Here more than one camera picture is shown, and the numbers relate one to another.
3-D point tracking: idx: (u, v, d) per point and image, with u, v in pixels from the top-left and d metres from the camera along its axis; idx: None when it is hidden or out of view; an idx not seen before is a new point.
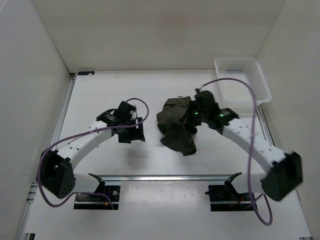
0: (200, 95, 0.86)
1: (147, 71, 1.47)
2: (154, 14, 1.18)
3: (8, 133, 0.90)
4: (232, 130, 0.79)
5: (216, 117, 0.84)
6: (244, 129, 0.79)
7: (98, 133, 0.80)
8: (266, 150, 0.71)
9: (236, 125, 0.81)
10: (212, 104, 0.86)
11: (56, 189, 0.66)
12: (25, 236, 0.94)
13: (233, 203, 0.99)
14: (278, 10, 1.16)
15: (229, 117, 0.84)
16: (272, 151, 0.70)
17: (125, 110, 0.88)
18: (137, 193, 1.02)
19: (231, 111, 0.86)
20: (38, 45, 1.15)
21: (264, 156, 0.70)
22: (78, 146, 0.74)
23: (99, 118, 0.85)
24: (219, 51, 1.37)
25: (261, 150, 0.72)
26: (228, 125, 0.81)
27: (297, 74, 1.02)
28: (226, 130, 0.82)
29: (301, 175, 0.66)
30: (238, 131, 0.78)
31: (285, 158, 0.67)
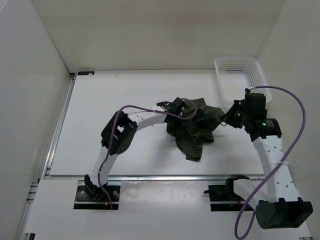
0: (250, 94, 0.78)
1: (147, 72, 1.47)
2: (155, 14, 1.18)
3: (8, 132, 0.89)
4: (263, 145, 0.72)
5: (255, 124, 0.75)
6: (278, 150, 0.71)
7: (157, 114, 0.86)
8: (283, 185, 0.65)
9: (273, 142, 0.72)
10: (259, 108, 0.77)
11: (120, 144, 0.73)
12: (25, 236, 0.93)
13: (233, 203, 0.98)
14: (278, 11, 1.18)
15: (271, 129, 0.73)
16: (287, 190, 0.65)
17: (178, 105, 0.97)
18: (137, 193, 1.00)
19: (276, 124, 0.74)
20: (38, 44, 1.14)
21: (275, 189, 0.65)
22: (144, 116, 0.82)
23: (159, 104, 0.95)
24: (219, 51, 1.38)
25: (277, 181, 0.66)
26: (265, 138, 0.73)
27: (297, 74, 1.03)
28: (258, 141, 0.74)
29: (299, 223, 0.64)
30: (268, 150, 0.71)
31: (294, 203, 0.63)
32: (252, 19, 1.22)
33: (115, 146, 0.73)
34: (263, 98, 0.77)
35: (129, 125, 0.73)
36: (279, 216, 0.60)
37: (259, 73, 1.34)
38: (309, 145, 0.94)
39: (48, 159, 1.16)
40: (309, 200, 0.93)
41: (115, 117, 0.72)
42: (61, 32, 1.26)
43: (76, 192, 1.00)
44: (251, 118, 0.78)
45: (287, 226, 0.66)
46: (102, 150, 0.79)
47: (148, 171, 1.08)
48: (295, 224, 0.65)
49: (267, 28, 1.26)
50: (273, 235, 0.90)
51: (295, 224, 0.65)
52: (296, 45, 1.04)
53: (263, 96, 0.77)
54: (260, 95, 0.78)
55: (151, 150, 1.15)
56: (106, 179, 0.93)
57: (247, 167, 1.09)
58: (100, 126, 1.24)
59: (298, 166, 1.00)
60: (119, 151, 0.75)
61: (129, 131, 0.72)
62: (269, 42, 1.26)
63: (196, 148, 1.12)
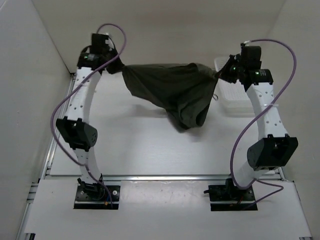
0: (246, 45, 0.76)
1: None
2: (155, 13, 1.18)
3: (8, 131, 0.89)
4: (255, 91, 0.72)
5: (248, 73, 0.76)
6: (269, 95, 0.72)
7: (89, 82, 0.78)
8: (272, 123, 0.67)
9: (264, 88, 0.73)
10: (254, 59, 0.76)
11: (87, 141, 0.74)
12: (25, 236, 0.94)
13: (233, 203, 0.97)
14: (278, 10, 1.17)
15: (264, 77, 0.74)
16: (276, 128, 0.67)
17: (101, 43, 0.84)
18: (136, 193, 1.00)
19: (269, 73, 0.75)
20: (38, 44, 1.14)
21: (265, 128, 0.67)
22: (81, 103, 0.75)
23: (80, 64, 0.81)
24: (219, 51, 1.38)
25: (267, 121, 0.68)
26: (256, 84, 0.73)
27: (297, 73, 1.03)
28: (250, 89, 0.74)
29: (285, 160, 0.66)
30: (259, 95, 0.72)
31: (282, 138, 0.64)
32: (251, 18, 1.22)
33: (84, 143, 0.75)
34: (259, 49, 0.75)
35: (78, 128, 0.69)
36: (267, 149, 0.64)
37: None
38: (309, 145, 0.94)
39: (48, 159, 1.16)
40: (309, 200, 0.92)
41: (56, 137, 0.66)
42: (61, 32, 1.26)
43: (76, 192, 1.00)
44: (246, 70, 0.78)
45: (276, 166, 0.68)
46: (77, 152, 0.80)
47: (148, 171, 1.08)
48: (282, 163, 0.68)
49: (267, 28, 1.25)
50: (273, 235, 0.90)
51: (282, 163, 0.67)
52: (296, 44, 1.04)
53: (258, 46, 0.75)
54: (256, 47, 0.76)
55: (151, 150, 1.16)
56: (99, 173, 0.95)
57: None
58: (100, 126, 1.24)
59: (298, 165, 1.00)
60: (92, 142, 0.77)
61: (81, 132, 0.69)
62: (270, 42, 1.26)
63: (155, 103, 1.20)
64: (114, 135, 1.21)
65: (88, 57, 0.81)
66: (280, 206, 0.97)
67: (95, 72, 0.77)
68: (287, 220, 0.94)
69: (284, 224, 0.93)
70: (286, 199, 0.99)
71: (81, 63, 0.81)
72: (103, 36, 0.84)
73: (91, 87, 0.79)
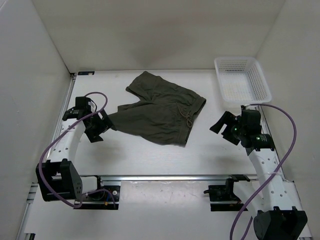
0: (246, 112, 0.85)
1: (147, 71, 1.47)
2: (155, 14, 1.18)
3: (8, 131, 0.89)
4: (258, 157, 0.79)
5: (250, 139, 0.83)
6: (272, 162, 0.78)
7: (74, 129, 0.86)
8: (277, 193, 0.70)
9: (266, 155, 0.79)
10: (255, 124, 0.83)
11: (73, 192, 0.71)
12: (25, 236, 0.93)
13: (233, 203, 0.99)
14: (278, 11, 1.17)
15: (265, 143, 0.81)
16: (282, 199, 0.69)
17: (82, 104, 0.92)
18: (136, 193, 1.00)
19: (270, 138, 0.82)
20: (38, 44, 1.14)
21: (270, 198, 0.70)
22: (66, 146, 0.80)
23: (65, 117, 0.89)
24: (219, 51, 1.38)
25: (272, 190, 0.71)
26: (258, 150, 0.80)
27: (297, 73, 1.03)
28: (253, 154, 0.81)
29: (297, 234, 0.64)
30: (262, 162, 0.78)
31: (290, 210, 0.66)
32: (251, 19, 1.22)
33: (69, 197, 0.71)
34: (258, 114, 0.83)
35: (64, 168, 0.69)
36: (277, 223, 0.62)
37: (259, 72, 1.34)
38: (309, 145, 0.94)
39: None
40: (310, 200, 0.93)
41: (42, 179, 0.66)
42: (61, 32, 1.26)
43: None
44: (247, 133, 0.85)
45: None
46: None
47: (148, 172, 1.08)
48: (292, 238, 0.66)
49: (267, 28, 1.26)
50: None
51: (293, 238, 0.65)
52: (296, 45, 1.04)
53: (258, 112, 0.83)
54: (256, 112, 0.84)
55: (151, 150, 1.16)
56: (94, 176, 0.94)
57: (247, 167, 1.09)
58: None
59: (298, 166, 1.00)
60: (77, 193, 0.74)
61: (65, 173, 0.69)
62: (270, 42, 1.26)
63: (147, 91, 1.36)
64: (114, 136, 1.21)
65: (73, 112, 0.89)
66: None
67: (80, 120, 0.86)
68: None
69: None
70: None
71: (66, 117, 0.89)
72: (87, 98, 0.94)
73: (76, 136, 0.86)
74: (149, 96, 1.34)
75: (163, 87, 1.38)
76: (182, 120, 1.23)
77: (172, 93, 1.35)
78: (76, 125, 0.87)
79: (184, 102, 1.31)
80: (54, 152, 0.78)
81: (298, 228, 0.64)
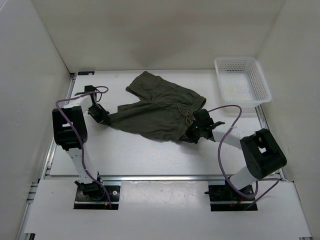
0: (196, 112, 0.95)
1: (147, 72, 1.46)
2: (155, 14, 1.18)
3: (8, 131, 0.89)
4: (217, 131, 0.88)
5: (207, 130, 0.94)
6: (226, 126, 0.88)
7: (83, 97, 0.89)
8: (240, 133, 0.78)
9: (221, 126, 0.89)
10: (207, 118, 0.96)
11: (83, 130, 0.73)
12: (25, 236, 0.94)
13: (233, 203, 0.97)
14: (278, 11, 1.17)
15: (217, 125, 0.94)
16: (245, 132, 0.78)
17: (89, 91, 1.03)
18: (136, 193, 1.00)
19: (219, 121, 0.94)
20: (38, 44, 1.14)
21: (238, 137, 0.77)
22: (78, 102, 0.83)
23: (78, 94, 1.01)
24: (218, 51, 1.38)
25: (236, 133, 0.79)
26: (215, 128, 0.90)
27: (297, 73, 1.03)
28: (214, 133, 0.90)
29: (281, 154, 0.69)
30: (220, 130, 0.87)
31: (259, 136, 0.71)
32: (251, 19, 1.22)
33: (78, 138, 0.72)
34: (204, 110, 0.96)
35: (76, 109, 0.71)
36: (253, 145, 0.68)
37: (259, 72, 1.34)
38: (308, 146, 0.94)
39: (48, 159, 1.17)
40: (310, 200, 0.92)
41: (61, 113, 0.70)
42: (61, 32, 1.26)
43: (77, 192, 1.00)
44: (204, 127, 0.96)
45: (279, 165, 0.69)
46: (70, 152, 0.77)
47: (148, 172, 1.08)
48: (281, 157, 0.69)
49: (267, 28, 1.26)
50: (273, 235, 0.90)
51: (282, 161, 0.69)
52: (296, 45, 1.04)
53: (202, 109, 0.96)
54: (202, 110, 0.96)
55: (151, 150, 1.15)
56: (96, 171, 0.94)
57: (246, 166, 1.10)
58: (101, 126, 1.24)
59: (298, 166, 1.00)
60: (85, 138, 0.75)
61: (79, 114, 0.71)
62: (270, 42, 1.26)
63: (146, 90, 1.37)
64: (114, 135, 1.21)
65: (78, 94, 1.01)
66: (279, 206, 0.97)
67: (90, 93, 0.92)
68: (286, 219, 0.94)
69: (284, 224, 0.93)
70: (286, 200, 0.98)
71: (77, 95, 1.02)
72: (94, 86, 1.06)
73: (85, 100, 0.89)
74: (149, 96, 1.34)
75: (163, 88, 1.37)
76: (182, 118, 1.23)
77: (172, 93, 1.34)
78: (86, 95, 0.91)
79: (184, 102, 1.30)
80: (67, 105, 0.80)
81: (272, 142, 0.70)
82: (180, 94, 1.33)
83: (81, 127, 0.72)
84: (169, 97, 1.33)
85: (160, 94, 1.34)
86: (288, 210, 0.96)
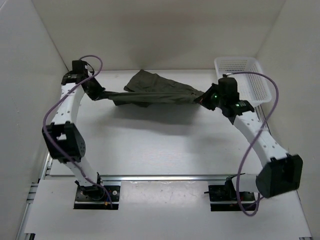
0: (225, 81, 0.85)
1: (144, 71, 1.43)
2: (155, 13, 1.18)
3: (8, 131, 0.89)
4: (243, 121, 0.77)
5: (231, 108, 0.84)
6: (255, 122, 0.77)
7: (74, 93, 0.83)
8: (270, 146, 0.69)
9: (249, 117, 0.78)
10: (233, 93, 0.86)
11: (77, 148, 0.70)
12: (25, 236, 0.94)
13: (233, 203, 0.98)
14: (278, 11, 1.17)
15: (244, 108, 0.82)
16: (275, 149, 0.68)
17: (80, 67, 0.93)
18: (136, 193, 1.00)
19: (248, 103, 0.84)
20: (38, 44, 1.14)
21: (265, 152, 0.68)
22: (67, 109, 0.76)
23: (64, 81, 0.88)
24: (219, 51, 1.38)
25: (264, 144, 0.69)
26: (241, 114, 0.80)
27: (297, 73, 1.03)
28: (237, 120, 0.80)
29: (298, 180, 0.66)
30: (248, 123, 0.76)
31: (285, 159, 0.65)
32: (251, 19, 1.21)
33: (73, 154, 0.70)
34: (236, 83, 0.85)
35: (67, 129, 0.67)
36: (277, 173, 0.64)
37: (259, 72, 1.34)
38: (309, 145, 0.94)
39: (48, 159, 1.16)
40: (310, 200, 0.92)
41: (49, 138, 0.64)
42: (60, 32, 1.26)
43: (77, 192, 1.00)
44: (227, 103, 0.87)
45: (290, 188, 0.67)
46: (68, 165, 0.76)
47: (148, 171, 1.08)
48: (295, 184, 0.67)
49: (267, 28, 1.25)
50: (274, 235, 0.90)
51: (295, 185, 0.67)
52: (296, 45, 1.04)
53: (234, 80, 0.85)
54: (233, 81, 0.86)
55: (151, 150, 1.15)
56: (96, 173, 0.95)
57: (246, 166, 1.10)
58: (101, 126, 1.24)
59: None
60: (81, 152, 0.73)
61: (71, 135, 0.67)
62: (270, 42, 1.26)
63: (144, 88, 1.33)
64: (114, 135, 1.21)
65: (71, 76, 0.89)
66: (279, 206, 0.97)
67: (79, 84, 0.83)
68: (286, 219, 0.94)
69: (284, 224, 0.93)
70: (286, 199, 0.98)
71: (65, 81, 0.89)
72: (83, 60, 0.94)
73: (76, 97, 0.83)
74: None
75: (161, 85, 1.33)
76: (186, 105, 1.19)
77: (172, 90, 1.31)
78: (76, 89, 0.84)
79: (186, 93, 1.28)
80: (57, 115, 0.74)
81: (297, 171, 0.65)
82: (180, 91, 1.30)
83: (74, 146, 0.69)
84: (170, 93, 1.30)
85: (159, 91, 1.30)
86: (288, 210, 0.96)
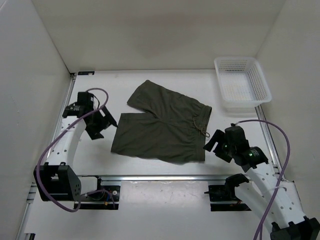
0: (230, 130, 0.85)
1: (150, 82, 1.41)
2: (154, 14, 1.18)
3: (8, 131, 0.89)
4: (257, 175, 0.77)
5: (243, 157, 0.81)
6: (271, 176, 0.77)
7: (74, 128, 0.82)
8: (287, 208, 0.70)
9: (264, 170, 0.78)
10: (242, 140, 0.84)
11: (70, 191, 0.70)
12: (25, 236, 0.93)
13: (233, 203, 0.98)
14: (278, 11, 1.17)
15: (258, 157, 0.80)
16: (293, 211, 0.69)
17: (85, 99, 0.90)
18: (137, 193, 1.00)
19: (261, 152, 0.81)
20: (38, 44, 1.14)
21: (282, 214, 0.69)
22: (65, 148, 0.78)
23: (66, 114, 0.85)
24: (218, 52, 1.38)
25: (281, 205, 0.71)
26: (255, 167, 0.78)
27: (297, 74, 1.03)
28: (251, 172, 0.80)
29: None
30: (262, 178, 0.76)
31: (303, 225, 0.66)
32: (251, 19, 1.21)
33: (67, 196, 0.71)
34: (242, 131, 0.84)
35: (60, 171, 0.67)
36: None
37: (259, 72, 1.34)
38: (309, 145, 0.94)
39: None
40: (310, 200, 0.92)
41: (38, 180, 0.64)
42: (61, 32, 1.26)
43: None
44: (238, 152, 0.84)
45: None
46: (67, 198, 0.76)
47: (148, 171, 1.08)
48: None
49: (267, 28, 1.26)
50: None
51: None
52: (296, 45, 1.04)
53: (241, 128, 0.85)
54: (239, 127, 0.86)
55: None
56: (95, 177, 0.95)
57: None
58: None
59: (298, 166, 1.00)
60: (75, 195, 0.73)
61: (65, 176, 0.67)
62: (270, 42, 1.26)
63: (149, 102, 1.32)
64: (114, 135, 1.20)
65: (74, 108, 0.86)
66: None
67: (80, 118, 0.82)
68: None
69: None
70: None
71: (66, 113, 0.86)
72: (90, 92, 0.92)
73: (76, 132, 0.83)
74: (154, 108, 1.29)
75: (167, 98, 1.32)
76: (195, 132, 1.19)
77: (178, 104, 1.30)
78: (77, 124, 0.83)
79: (192, 111, 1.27)
80: (53, 154, 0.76)
81: (315, 234, 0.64)
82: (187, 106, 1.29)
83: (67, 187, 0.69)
84: (176, 107, 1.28)
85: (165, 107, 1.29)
86: None
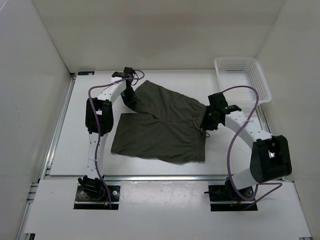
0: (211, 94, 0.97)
1: (149, 82, 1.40)
2: (155, 14, 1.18)
3: (8, 131, 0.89)
4: (230, 117, 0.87)
5: (221, 111, 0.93)
6: (242, 117, 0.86)
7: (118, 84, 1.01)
8: (255, 132, 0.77)
9: (237, 114, 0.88)
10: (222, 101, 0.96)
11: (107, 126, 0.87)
12: (25, 236, 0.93)
13: (233, 203, 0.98)
14: (278, 11, 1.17)
15: (232, 109, 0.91)
16: (261, 133, 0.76)
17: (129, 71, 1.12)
18: (136, 193, 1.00)
19: (235, 106, 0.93)
20: (38, 44, 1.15)
21: (251, 136, 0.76)
22: (110, 92, 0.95)
23: (114, 74, 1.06)
24: (218, 52, 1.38)
25: (250, 131, 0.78)
26: (229, 114, 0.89)
27: (297, 74, 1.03)
28: (227, 118, 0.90)
29: (287, 161, 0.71)
30: (235, 118, 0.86)
31: (272, 141, 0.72)
32: (251, 19, 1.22)
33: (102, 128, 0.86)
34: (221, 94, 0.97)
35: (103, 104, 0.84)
36: (265, 151, 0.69)
37: (259, 72, 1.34)
38: (309, 145, 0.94)
39: (48, 159, 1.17)
40: (310, 200, 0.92)
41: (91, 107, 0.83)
42: (61, 32, 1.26)
43: (76, 192, 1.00)
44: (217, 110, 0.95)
45: (282, 171, 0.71)
46: (92, 137, 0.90)
47: (148, 172, 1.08)
48: (287, 166, 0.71)
49: (267, 28, 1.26)
50: (274, 235, 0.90)
51: (286, 165, 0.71)
52: (296, 45, 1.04)
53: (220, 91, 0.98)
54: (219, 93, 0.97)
55: None
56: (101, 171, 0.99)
57: (246, 165, 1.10)
58: None
59: (298, 166, 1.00)
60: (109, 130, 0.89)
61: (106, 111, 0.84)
62: (270, 42, 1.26)
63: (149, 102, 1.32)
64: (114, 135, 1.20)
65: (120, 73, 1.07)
66: (279, 206, 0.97)
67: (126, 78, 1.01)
68: (286, 219, 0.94)
69: (284, 224, 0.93)
70: (286, 199, 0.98)
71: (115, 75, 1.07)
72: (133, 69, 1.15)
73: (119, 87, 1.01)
74: (153, 108, 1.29)
75: (167, 98, 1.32)
76: (195, 131, 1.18)
77: (178, 103, 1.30)
78: (121, 82, 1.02)
79: (192, 111, 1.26)
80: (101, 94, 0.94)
81: (283, 149, 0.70)
82: (186, 105, 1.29)
83: (105, 121, 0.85)
84: (176, 106, 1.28)
85: (165, 106, 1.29)
86: (288, 210, 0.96)
